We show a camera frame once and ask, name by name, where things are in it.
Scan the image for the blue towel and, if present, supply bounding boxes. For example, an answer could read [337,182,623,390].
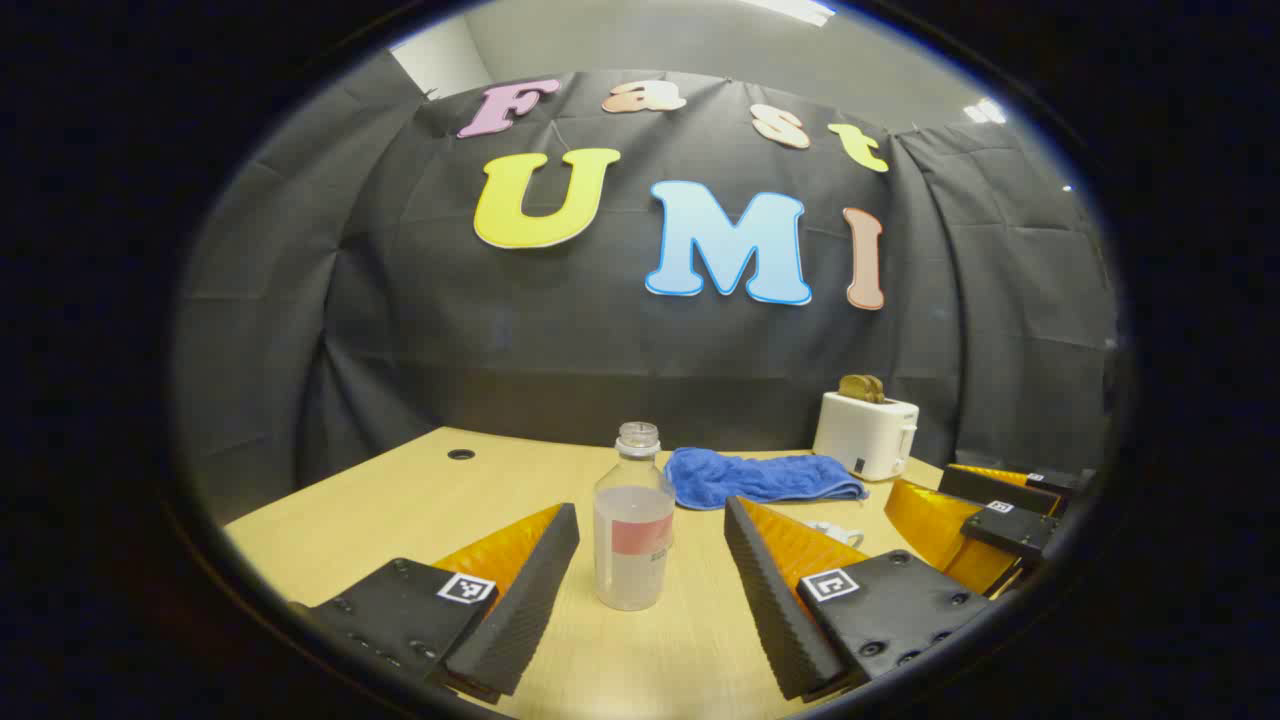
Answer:
[664,446,870,512]

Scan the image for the white blue patterned teacup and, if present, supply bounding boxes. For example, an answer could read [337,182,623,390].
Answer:
[800,518,867,550]

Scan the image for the long ceiling light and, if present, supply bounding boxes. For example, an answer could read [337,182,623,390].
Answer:
[740,0,837,27]

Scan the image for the white toaster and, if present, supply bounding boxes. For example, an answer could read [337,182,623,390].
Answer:
[812,391,920,483]

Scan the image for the black backdrop cloth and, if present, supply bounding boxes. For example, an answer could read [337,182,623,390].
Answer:
[170,50,1123,501]

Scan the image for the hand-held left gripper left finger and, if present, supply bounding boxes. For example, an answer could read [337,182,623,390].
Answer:
[290,502,582,702]

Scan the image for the clear plastic water bottle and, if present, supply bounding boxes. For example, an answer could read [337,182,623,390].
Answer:
[593,421,678,613]

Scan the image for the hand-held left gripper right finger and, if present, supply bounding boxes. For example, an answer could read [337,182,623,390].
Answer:
[722,494,993,702]

